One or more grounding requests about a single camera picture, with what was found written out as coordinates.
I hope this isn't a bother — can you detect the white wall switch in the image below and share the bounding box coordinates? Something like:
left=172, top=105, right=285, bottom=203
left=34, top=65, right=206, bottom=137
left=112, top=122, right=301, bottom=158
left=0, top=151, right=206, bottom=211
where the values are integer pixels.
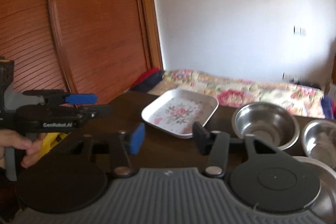
left=293, top=26, right=306, bottom=36

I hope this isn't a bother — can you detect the yellow plush toy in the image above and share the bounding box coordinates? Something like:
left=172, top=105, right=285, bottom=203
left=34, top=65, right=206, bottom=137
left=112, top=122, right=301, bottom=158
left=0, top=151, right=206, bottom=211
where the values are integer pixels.
left=39, top=132, right=68, bottom=158

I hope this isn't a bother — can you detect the large steel bowl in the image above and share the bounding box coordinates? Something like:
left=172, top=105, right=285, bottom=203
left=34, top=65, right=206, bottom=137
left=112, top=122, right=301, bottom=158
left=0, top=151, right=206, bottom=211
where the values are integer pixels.
left=294, top=156, right=335, bottom=223

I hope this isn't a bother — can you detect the small steel bowl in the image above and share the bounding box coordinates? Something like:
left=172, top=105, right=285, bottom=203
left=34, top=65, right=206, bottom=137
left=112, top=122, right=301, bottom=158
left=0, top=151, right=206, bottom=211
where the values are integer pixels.
left=231, top=102, right=300, bottom=151

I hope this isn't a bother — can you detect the medium steel bowl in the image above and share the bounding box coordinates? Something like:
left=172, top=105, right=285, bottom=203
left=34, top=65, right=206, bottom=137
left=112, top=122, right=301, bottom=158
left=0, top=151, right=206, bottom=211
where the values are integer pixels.
left=301, top=119, right=336, bottom=170

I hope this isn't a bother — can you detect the person's left hand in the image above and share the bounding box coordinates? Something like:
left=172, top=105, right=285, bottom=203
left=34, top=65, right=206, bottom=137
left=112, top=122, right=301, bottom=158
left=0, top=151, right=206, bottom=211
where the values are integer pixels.
left=0, top=129, right=47, bottom=169

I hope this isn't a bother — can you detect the dark blue blanket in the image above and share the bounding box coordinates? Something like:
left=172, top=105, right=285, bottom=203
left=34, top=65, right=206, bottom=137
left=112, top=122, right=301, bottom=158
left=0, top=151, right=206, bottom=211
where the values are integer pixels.
left=129, top=68, right=164, bottom=93

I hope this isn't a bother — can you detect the wooden louvered wardrobe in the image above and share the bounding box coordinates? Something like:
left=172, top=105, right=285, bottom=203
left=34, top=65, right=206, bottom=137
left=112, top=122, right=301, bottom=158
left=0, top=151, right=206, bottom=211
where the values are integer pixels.
left=1, top=0, right=163, bottom=103

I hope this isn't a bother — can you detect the white floral square plate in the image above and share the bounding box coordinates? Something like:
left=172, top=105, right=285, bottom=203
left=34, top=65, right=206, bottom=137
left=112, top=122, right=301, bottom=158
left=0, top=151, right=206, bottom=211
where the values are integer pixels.
left=141, top=89, right=219, bottom=139

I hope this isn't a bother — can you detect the floral bed quilt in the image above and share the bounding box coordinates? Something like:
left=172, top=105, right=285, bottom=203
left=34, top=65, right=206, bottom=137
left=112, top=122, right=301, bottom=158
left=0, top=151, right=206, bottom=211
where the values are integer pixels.
left=149, top=69, right=333, bottom=119

